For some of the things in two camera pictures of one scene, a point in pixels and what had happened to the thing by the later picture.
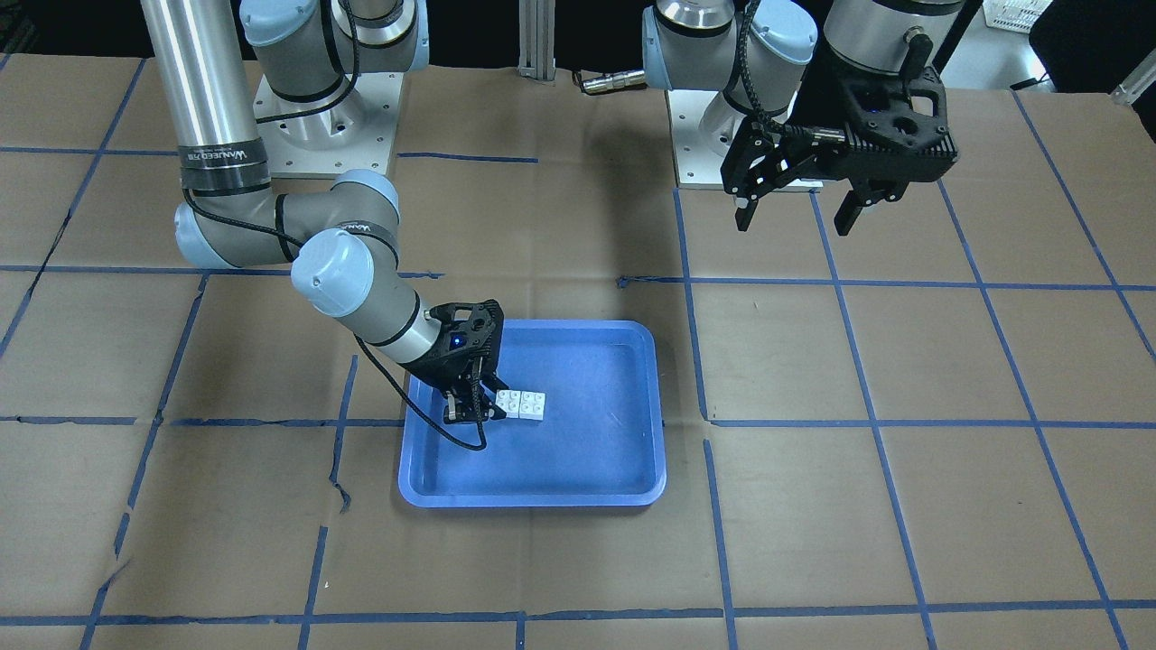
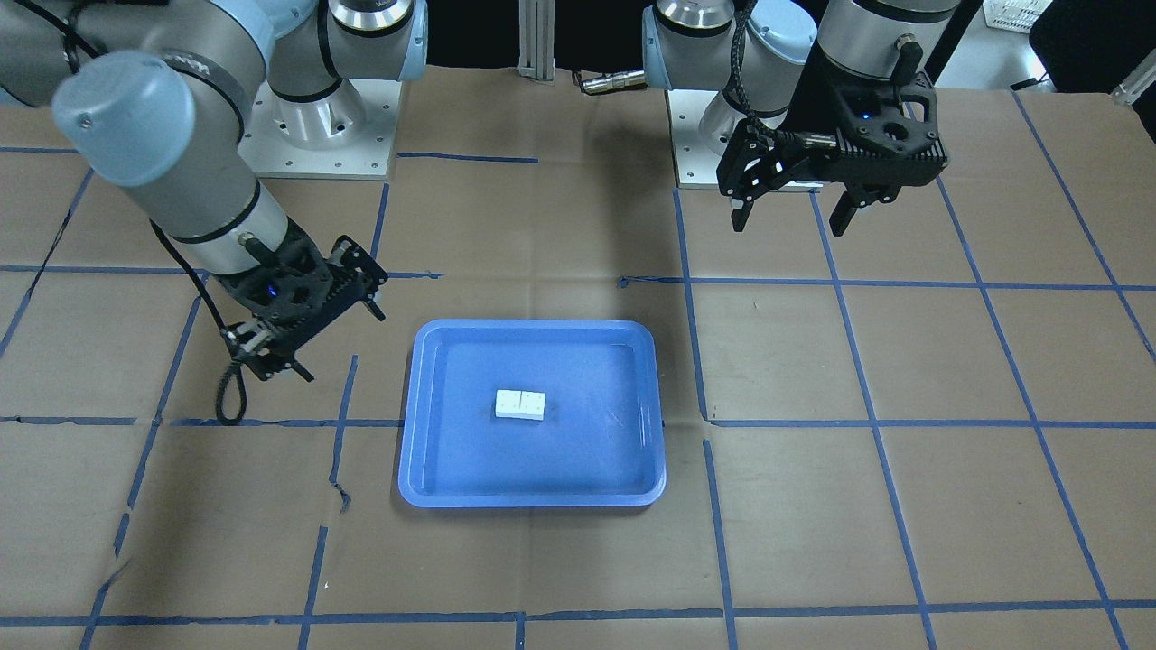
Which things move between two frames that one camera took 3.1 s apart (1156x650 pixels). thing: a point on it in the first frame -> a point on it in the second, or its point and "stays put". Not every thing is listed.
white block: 532,405 stays put
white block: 509,402 stays put
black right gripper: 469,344 -> 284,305
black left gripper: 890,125 stays put
